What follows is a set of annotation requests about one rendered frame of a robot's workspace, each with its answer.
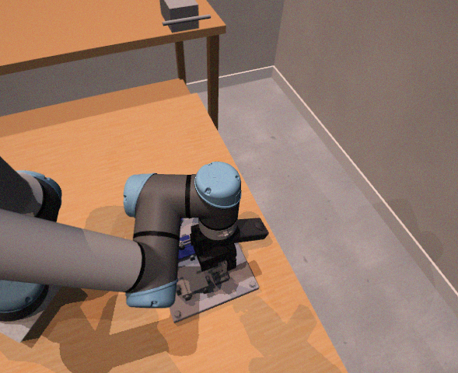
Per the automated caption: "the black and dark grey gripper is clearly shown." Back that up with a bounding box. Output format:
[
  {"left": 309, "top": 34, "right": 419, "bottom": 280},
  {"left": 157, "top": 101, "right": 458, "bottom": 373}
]
[{"left": 190, "top": 224, "right": 236, "bottom": 274}]

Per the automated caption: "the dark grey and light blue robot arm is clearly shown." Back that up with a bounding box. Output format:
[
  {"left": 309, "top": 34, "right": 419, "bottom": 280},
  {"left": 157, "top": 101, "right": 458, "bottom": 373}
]
[{"left": 0, "top": 156, "right": 269, "bottom": 322}]

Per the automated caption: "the red-handled toggle clamp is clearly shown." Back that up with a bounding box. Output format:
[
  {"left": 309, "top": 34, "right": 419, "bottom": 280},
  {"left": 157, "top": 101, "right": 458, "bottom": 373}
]
[{"left": 179, "top": 239, "right": 191, "bottom": 250}]

